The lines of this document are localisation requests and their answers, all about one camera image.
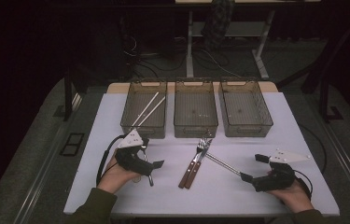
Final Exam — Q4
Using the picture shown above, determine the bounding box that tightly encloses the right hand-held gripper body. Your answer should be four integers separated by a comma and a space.
251, 147, 312, 193

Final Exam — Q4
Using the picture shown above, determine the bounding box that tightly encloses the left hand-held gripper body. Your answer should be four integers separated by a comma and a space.
114, 128, 156, 177

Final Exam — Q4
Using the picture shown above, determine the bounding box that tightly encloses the white chopstick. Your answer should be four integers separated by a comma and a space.
131, 91, 161, 128
137, 96, 167, 128

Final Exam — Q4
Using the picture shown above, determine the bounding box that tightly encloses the smoky clear plastic bin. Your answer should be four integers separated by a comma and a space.
119, 78, 168, 140
174, 77, 219, 139
218, 77, 274, 138

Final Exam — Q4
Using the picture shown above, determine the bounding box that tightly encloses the person's left hand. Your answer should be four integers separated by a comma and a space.
97, 154, 143, 195

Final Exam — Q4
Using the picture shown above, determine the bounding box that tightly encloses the person's right hand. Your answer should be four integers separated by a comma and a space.
265, 178, 315, 215

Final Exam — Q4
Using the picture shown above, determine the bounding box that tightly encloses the white table cover sheet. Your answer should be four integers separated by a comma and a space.
63, 91, 341, 217

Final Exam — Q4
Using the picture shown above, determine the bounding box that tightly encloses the black metal stand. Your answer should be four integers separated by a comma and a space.
63, 66, 88, 122
301, 12, 350, 124

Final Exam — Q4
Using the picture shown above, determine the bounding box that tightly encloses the camouflage cloth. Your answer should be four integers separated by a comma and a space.
200, 0, 235, 50

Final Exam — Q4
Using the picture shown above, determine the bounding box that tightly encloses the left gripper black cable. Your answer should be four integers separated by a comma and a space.
95, 134, 127, 188

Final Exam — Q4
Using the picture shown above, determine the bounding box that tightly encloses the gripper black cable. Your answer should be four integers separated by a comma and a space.
95, 134, 127, 188
292, 169, 315, 202

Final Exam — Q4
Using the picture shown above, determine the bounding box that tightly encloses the wooden handled fork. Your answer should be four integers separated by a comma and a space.
177, 138, 208, 189

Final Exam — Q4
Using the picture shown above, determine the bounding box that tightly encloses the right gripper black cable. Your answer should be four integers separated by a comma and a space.
292, 169, 315, 202

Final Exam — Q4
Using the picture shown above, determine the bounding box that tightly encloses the thin black cable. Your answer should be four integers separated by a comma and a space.
298, 123, 329, 175

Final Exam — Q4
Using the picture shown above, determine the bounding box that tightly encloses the bundle of floor cables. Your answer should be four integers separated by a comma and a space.
120, 31, 245, 78

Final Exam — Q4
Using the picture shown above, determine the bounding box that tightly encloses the white desk frame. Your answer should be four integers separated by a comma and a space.
175, 0, 321, 79

